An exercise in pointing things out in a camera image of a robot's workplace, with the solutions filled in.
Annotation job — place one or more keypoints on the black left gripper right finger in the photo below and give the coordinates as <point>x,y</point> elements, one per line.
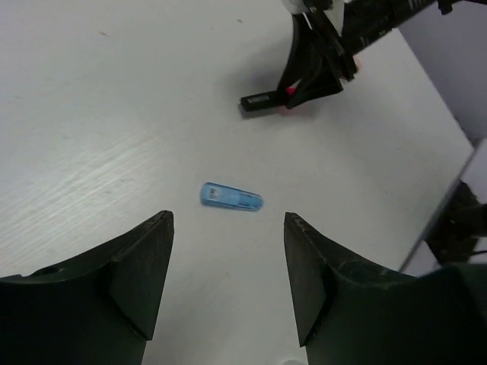
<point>350,310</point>

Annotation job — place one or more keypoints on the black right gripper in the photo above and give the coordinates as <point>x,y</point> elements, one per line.
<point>345,29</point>

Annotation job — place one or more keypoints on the pink cap black highlighter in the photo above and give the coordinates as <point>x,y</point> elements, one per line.
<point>266,103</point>

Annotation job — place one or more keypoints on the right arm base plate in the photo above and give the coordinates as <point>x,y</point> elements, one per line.
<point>461,225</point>

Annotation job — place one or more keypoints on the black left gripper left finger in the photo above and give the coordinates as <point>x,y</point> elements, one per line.
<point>99,307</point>

